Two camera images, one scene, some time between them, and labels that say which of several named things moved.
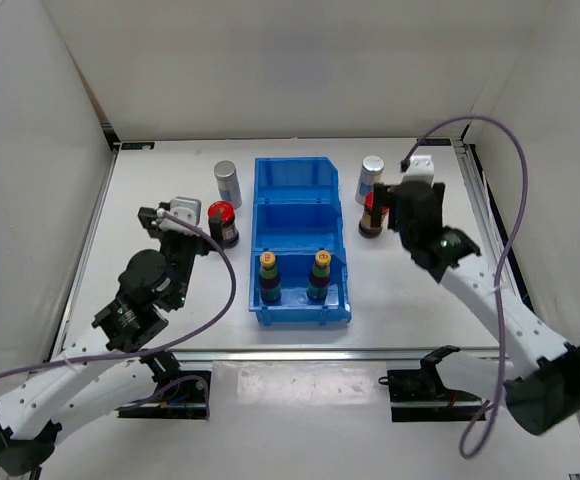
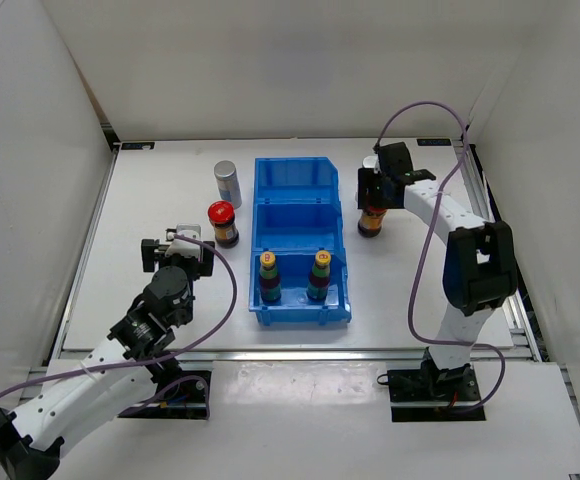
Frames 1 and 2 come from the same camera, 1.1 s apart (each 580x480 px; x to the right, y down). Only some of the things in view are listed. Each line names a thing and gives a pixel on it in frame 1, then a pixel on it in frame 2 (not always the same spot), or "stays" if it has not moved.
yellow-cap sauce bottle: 270,284 stays
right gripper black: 383,196 → 387,204
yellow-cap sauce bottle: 318,284 stays
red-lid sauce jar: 365,228 stays
